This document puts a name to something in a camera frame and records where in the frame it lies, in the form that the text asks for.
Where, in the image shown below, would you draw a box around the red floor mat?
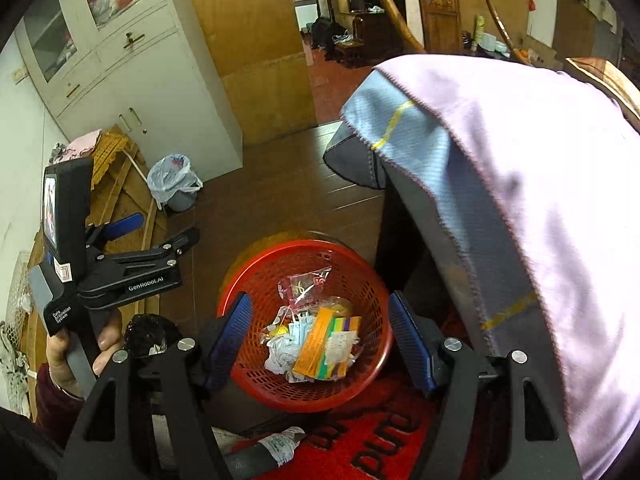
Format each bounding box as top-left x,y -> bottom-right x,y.
230,370 -> 451,480

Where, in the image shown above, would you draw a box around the white lace cloth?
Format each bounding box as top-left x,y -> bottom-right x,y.
0,252 -> 33,406

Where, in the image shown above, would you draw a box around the pink cloth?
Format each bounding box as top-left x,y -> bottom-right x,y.
50,129 -> 103,163

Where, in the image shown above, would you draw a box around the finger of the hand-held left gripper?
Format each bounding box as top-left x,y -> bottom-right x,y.
85,212 -> 146,241
97,226 -> 201,266

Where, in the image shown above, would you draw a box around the grey bin with plastic bag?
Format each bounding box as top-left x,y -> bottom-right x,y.
146,154 -> 203,212

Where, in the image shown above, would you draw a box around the cardboard box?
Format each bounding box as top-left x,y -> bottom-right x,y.
520,35 -> 563,71

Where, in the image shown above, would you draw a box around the wooden bed boards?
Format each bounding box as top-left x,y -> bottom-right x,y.
22,125 -> 168,321

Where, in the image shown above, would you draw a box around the black plastic bag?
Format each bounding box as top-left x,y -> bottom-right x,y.
122,312 -> 183,358

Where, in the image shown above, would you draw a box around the person's left hand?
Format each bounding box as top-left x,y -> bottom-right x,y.
45,310 -> 124,398

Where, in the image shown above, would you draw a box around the pink bed sheet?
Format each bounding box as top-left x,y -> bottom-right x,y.
370,55 -> 640,480

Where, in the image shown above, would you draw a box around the dark wooden chair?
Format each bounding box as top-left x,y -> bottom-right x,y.
335,15 -> 381,68

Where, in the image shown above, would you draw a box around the white metal cabinet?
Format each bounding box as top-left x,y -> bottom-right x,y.
15,0 -> 243,181

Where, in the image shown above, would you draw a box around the tan pillow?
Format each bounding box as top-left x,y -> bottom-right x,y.
565,56 -> 640,121

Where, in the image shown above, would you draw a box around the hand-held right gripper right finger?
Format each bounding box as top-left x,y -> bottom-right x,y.
389,290 -> 583,480

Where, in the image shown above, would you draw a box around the carved wooden door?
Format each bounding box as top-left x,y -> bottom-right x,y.
417,0 -> 463,56

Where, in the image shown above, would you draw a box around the yellow wrapper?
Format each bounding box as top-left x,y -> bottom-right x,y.
320,297 -> 353,318

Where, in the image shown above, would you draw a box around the person's left forearm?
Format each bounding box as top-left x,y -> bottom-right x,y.
35,365 -> 86,436

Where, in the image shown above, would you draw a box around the red plastic basket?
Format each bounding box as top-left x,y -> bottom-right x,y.
216,240 -> 394,413

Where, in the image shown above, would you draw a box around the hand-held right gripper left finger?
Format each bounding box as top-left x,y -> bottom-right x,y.
57,291 -> 253,480

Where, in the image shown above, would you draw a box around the white tissue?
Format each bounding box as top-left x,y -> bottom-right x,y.
265,335 -> 301,376

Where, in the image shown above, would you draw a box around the plain wooden door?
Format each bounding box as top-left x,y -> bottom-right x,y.
180,0 -> 318,148

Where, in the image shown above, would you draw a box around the blue grey blanket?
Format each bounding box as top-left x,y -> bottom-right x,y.
322,77 -> 543,361

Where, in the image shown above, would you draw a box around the grey tube with white label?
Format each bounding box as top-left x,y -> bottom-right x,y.
222,426 -> 306,471

